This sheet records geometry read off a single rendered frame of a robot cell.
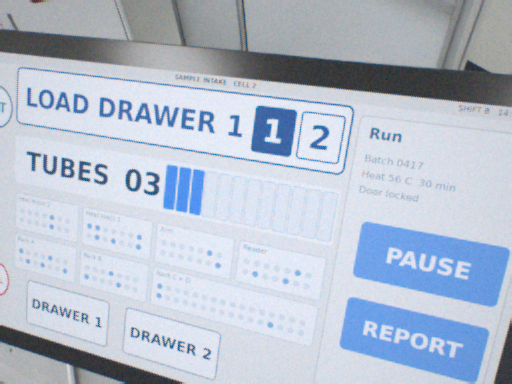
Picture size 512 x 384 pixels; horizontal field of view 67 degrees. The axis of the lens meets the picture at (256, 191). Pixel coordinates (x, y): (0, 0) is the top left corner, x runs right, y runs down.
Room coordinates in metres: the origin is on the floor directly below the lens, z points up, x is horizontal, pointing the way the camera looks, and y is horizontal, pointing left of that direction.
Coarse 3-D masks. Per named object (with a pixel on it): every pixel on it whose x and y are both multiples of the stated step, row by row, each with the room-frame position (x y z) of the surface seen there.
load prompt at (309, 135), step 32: (32, 96) 0.31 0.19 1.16; (64, 96) 0.30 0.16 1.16; (96, 96) 0.29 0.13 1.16; (128, 96) 0.28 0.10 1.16; (160, 96) 0.27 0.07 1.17; (192, 96) 0.26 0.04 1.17; (224, 96) 0.26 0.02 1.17; (256, 96) 0.25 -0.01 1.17; (64, 128) 0.28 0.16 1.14; (96, 128) 0.27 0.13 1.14; (128, 128) 0.26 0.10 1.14; (160, 128) 0.26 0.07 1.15; (192, 128) 0.25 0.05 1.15; (224, 128) 0.24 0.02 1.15; (256, 128) 0.23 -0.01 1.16; (288, 128) 0.23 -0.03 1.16; (320, 128) 0.22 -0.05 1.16; (256, 160) 0.22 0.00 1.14; (288, 160) 0.21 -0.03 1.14; (320, 160) 0.20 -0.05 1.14
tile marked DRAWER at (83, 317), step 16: (32, 288) 0.20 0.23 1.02; (48, 288) 0.19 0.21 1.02; (32, 304) 0.19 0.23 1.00; (48, 304) 0.18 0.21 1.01; (64, 304) 0.18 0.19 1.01; (80, 304) 0.18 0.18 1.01; (96, 304) 0.17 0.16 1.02; (32, 320) 0.18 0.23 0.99; (48, 320) 0.17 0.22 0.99; (64, 320) 0.17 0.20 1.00; (80, 320) 0.17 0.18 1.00; (96, 320) 0.16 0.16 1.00; (80, 336) 0.16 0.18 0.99; (96, 336) 0.15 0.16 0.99
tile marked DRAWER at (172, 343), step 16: (128, 320) 0.16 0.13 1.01; (144, 320) 0.15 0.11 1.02; (160, 320) 0.15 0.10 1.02; (176, 320) 0.15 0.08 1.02; (128, 336) 0.15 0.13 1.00; (144, 336) 0.14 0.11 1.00; (160, 336) 0.14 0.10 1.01; (176, 336) 0.14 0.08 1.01; (192, 336) 0.13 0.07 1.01; (208, 336) 0.13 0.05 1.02; (128, 352) 0.14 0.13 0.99; (144, 352) 0.13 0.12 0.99; (160, 352) 0.13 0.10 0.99; (176, 352) 0.13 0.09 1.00; (192, 352) 0.12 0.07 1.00; (208, 352) 0.12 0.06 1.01; (176, 368) 0.12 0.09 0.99; (192, 368) 0.11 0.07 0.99; (208, 368) 0.11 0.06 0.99
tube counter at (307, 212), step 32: (128, 160) 0.25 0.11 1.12; (160, 160) 0.24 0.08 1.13; (128, 192) 0.23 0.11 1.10; (160, 192) 0.22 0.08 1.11; (192, 192) 0.22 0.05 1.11; (224, 192) 0.21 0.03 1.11; (256, 192) 0.20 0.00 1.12; (288, 192) 0.20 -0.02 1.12; (320, 192) 0.19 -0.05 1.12; (224, 224) 0.19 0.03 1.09; (256, 224) 0.18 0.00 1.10; (288, 224) 0.18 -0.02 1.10; (320, 224) 0.17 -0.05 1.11
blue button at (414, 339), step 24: (360, 312) 0.12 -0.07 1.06; (384, 312) 0.12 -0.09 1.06; (408, 312) 0.11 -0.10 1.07; (360, 336) 0.11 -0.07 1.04; (384, 336) 0.11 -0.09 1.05; (408, 336) 0.10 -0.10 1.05; (432, 336) 0.10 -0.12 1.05; (456, 336) 0.10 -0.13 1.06; (480, 336) 0.09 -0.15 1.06; (408, 360) 0.09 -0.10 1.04; (432, 360) 0.09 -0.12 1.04; (456, 360) 0.08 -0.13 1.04; (480, 360) 0.08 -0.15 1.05
